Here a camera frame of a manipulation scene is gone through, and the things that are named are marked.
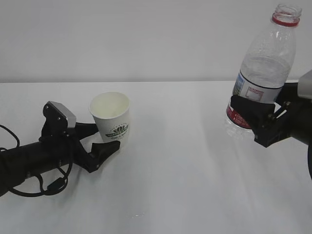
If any clear water bottle red label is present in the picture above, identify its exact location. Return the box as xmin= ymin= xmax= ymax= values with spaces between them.
xmin=224 ymin=3 xmax=303 ymax=141

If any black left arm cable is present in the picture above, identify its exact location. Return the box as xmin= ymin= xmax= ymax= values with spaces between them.
xmin=0 ymin=124 xmax=74 ymax=197

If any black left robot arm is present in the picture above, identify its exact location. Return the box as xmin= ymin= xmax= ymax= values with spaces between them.
xmin=0 ymin=123 xmax=120 ymax=197

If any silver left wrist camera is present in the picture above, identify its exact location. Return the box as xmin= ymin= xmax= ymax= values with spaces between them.
xmin=43 ymin=101 xmax=77 ymax=130

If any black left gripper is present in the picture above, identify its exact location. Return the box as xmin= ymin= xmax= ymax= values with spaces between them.
xmin=39 ymin=122 xmax=120 ymax=173

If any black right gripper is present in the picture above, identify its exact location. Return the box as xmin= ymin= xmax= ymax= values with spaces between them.
xmin=230 ymin=82 xmax=312 ymax=148

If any white paper cup green logo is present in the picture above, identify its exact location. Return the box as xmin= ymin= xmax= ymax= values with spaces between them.
xmin=89 ymin=92 xmax=130 ymax=148

